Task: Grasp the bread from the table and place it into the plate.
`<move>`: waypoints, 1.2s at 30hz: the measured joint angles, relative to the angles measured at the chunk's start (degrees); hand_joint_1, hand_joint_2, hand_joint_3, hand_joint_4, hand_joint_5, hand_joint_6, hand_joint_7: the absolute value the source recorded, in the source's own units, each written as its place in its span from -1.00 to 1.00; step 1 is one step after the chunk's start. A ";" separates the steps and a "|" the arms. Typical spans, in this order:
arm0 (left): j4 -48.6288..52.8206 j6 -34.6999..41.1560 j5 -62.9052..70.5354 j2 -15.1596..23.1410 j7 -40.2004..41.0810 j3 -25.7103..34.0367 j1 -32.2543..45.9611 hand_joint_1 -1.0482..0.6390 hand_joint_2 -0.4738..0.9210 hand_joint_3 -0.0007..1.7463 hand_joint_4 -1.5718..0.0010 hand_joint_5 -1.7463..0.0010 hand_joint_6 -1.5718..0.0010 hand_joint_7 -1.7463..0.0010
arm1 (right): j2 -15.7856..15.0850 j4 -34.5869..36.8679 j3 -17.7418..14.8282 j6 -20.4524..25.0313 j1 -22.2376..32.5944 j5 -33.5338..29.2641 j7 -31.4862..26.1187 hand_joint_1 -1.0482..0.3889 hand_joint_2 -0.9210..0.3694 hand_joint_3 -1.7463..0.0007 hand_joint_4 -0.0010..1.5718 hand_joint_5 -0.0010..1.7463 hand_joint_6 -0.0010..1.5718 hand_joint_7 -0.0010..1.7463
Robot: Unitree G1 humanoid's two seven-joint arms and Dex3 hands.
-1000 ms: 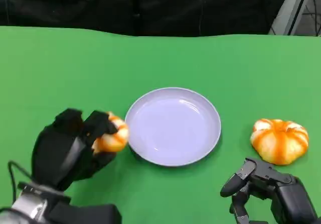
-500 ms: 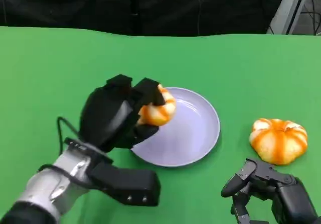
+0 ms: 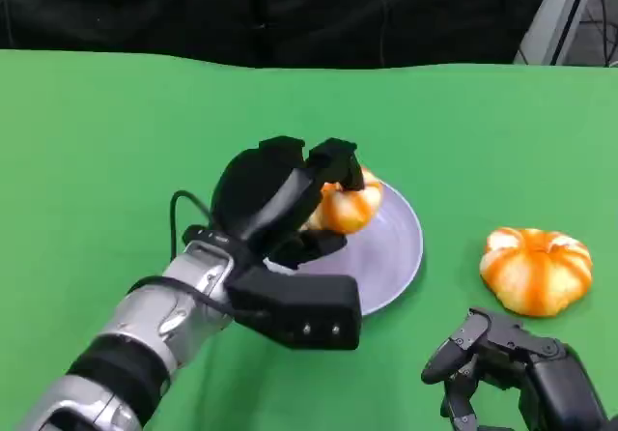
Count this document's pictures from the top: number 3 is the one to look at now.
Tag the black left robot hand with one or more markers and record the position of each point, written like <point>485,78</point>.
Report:
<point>263,199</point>

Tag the orange and white bread roll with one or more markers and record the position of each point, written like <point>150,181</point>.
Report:
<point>533,274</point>
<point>350,206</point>

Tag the green table cloth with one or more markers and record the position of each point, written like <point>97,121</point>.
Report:
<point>120,136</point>

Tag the black backdrop curtain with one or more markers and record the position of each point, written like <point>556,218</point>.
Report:
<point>241,10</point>

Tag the grey metal frame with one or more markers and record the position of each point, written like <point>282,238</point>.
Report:
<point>560,20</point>

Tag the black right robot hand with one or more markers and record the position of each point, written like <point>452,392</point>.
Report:
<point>536,378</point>

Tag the lilac plate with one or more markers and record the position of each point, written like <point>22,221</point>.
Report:
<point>386,252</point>

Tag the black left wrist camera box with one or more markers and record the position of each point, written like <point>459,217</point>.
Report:
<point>309,310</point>

